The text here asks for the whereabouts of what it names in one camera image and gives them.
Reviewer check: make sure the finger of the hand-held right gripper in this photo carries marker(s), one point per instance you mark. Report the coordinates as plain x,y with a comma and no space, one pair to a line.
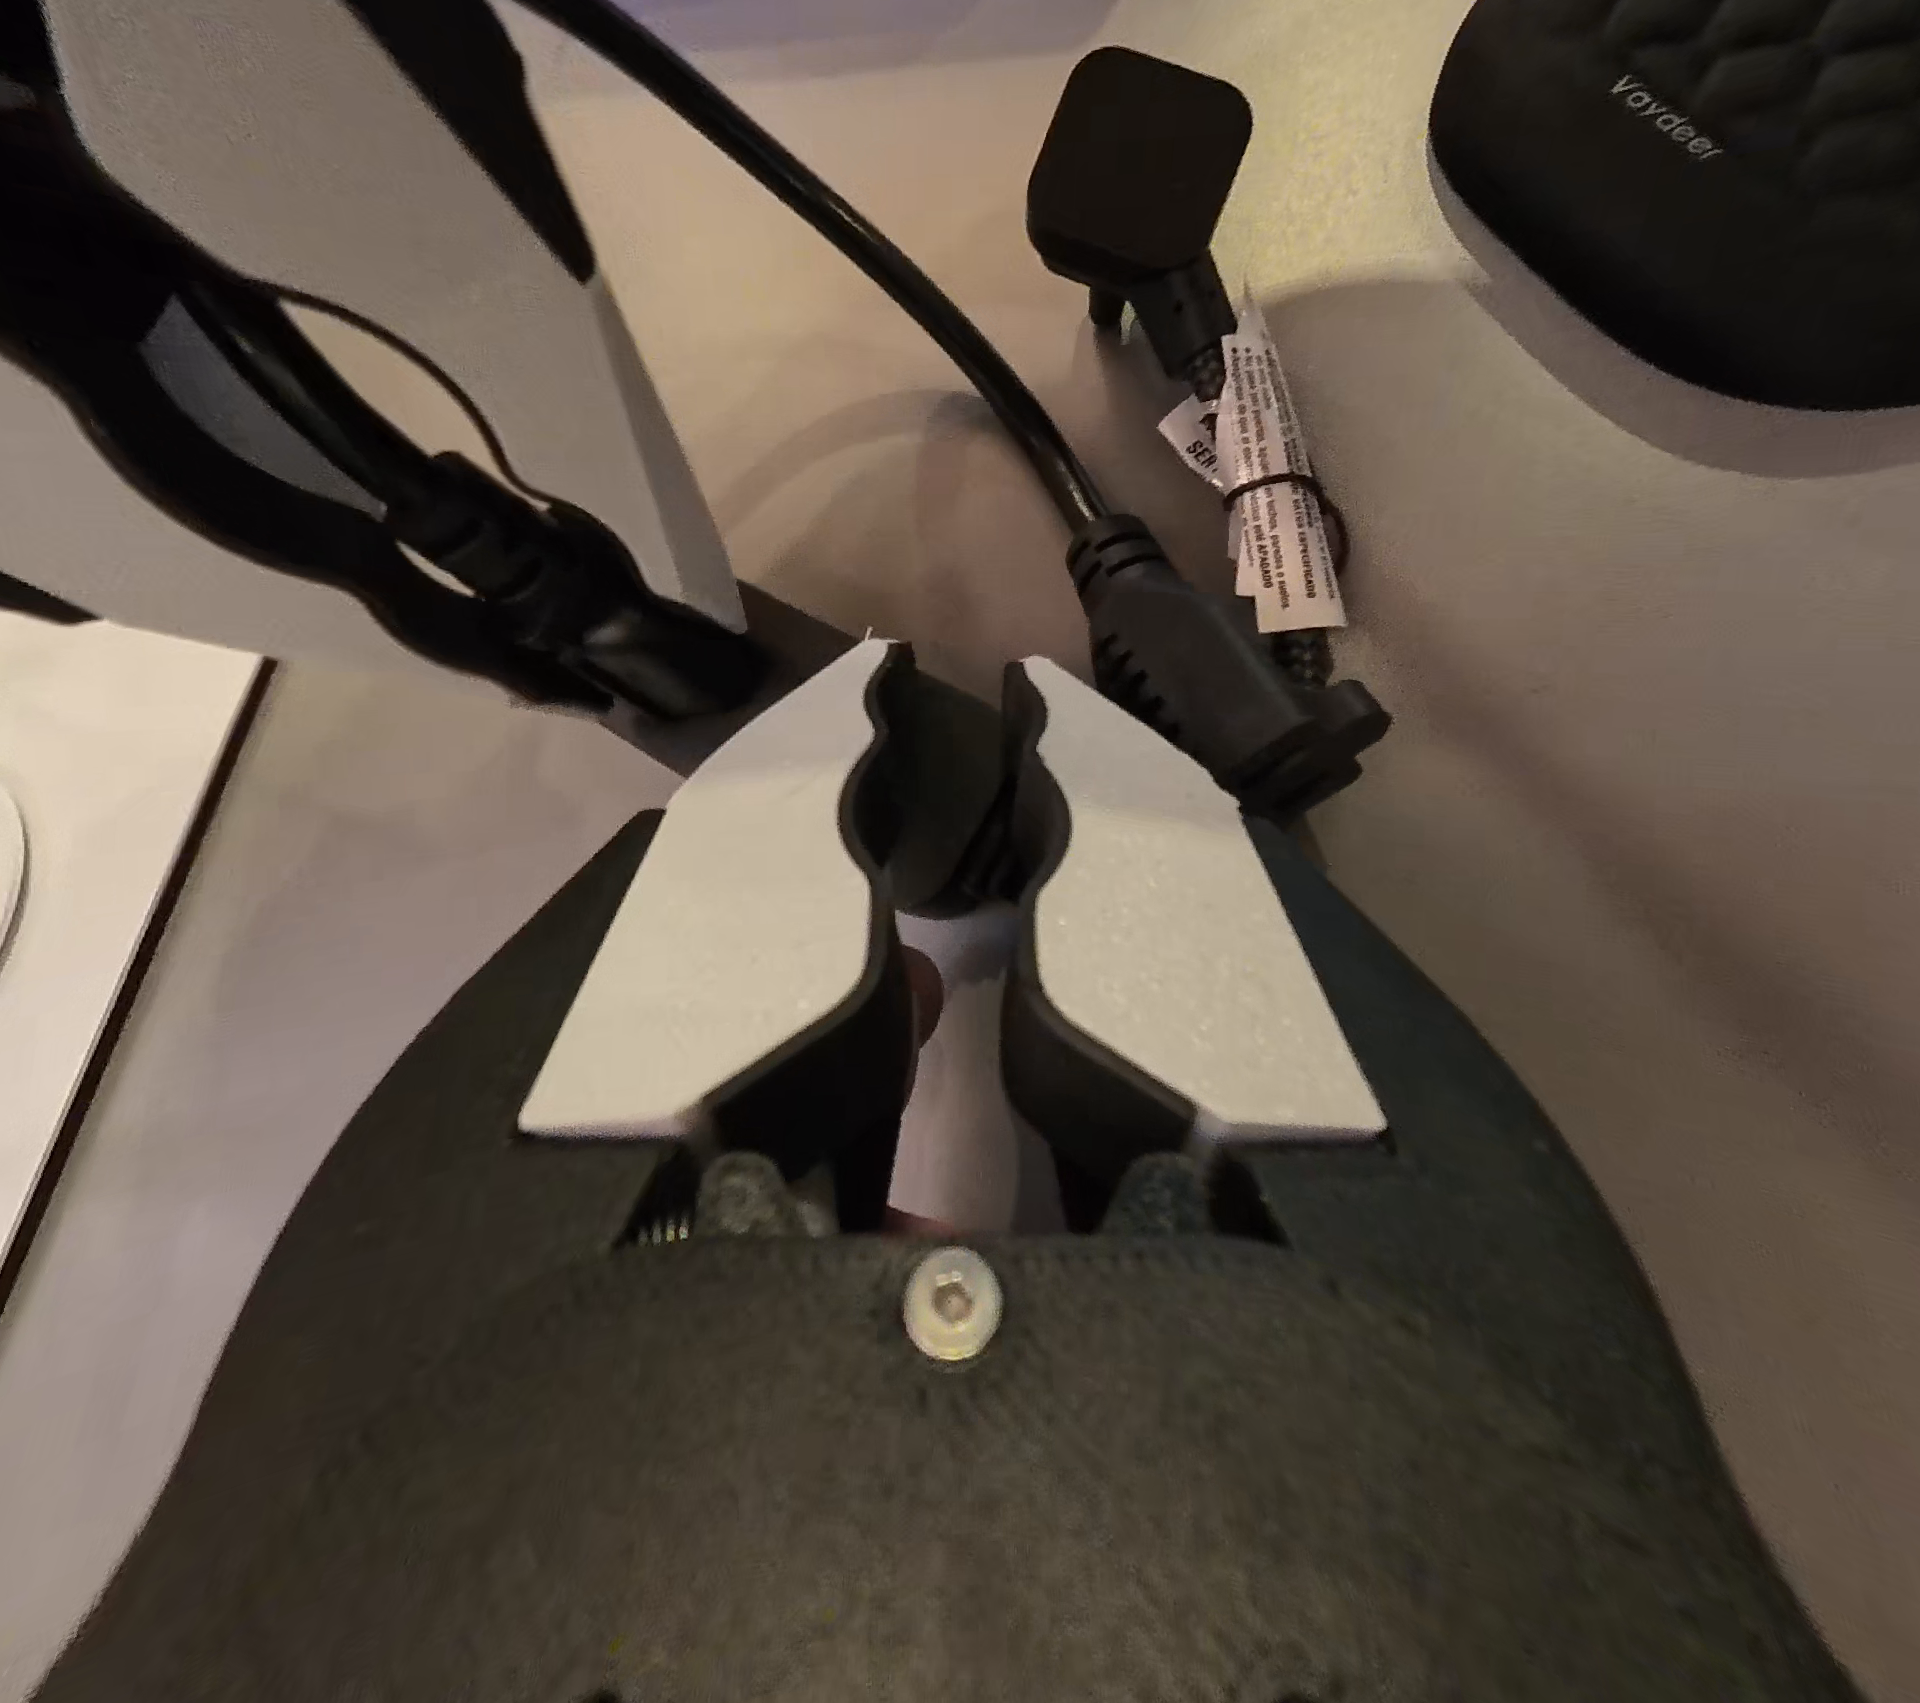
147,533
225,83

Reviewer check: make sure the black power strip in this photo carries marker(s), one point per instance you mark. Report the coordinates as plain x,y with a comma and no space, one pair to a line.
944,771

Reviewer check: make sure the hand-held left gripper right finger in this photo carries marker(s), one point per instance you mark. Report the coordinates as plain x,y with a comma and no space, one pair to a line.
1199,966

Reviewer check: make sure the black ribbed power plug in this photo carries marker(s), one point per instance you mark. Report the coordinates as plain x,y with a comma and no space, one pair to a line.
1199,672

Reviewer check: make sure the black dimpled round pad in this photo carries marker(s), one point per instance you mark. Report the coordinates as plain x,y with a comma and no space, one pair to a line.
1725,83

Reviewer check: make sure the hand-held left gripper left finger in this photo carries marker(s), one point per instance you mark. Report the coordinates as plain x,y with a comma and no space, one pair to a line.
717,966

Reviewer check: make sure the white rounded pad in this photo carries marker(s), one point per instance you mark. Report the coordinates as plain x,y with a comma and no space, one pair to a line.
92,912

